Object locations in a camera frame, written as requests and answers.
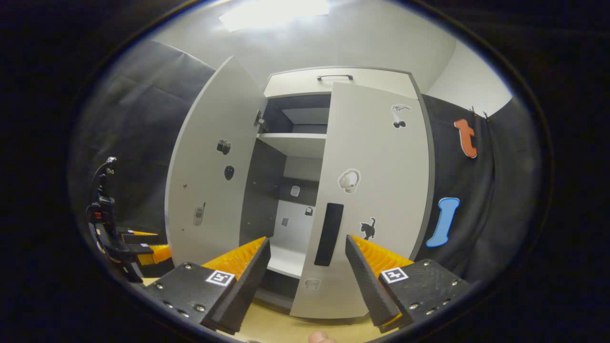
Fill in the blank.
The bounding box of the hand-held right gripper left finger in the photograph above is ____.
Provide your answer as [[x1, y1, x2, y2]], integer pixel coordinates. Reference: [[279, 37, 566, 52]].
[[143, 237, 272, 335]]

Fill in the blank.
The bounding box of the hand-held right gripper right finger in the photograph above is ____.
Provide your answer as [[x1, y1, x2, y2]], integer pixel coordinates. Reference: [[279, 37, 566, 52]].
[[345, 234, 472, 333]]

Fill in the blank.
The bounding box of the white grey cabinet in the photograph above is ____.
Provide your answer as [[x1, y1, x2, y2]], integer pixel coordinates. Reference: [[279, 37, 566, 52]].
[[238, 66, 437, 315]]

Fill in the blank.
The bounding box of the white door with camera sticker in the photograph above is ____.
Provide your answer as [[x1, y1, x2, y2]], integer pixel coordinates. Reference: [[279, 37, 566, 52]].
[[164, 56, 267, 267]]

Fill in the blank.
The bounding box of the white door with headphone sticker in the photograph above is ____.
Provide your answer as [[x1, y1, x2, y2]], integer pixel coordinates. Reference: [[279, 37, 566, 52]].
[[290, 82, 432, 320]]

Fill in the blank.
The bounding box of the white cabinet shelf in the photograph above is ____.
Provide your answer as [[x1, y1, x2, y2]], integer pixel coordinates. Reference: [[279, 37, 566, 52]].
[[257, 132, 327, 159]]

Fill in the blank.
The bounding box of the white cabinet drawer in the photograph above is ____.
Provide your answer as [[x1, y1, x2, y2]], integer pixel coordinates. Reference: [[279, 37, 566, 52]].
[[263, 67, 413, 99]]

